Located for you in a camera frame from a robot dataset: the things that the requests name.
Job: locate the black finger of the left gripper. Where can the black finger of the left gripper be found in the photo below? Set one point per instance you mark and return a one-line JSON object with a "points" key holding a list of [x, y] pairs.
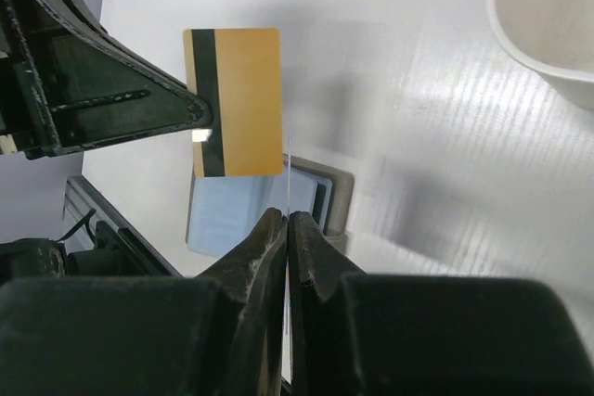
{"points": [[67, 86]]}

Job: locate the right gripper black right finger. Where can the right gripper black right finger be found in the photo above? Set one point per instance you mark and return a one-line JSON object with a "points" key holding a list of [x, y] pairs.
{"points": [[354, 333]]}

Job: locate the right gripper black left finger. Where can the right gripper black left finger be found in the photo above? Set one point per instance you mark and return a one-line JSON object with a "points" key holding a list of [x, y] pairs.
{"points": [[218, 333]]}

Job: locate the white magnetic stripe card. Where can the white magnetic stripe card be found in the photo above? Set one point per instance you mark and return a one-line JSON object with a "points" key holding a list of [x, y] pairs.
{"points": [[287, 301]]}

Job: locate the grey blue card holder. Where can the grey blue card holder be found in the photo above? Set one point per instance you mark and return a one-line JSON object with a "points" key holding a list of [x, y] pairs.
{"points": [[224, 210]]}

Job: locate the gold VIP card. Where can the gold VIP card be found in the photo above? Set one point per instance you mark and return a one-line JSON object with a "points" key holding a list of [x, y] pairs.
{"points": [[237, 72]]}

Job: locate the white plastic tray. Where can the white plastic tray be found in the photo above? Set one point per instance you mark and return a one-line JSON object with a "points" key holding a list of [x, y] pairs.
{"points": [[553, 38]]}

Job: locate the front aluminium rail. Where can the front aluminium rail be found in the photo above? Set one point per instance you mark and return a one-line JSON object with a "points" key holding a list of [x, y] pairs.
{"points": [[104, 242]]}

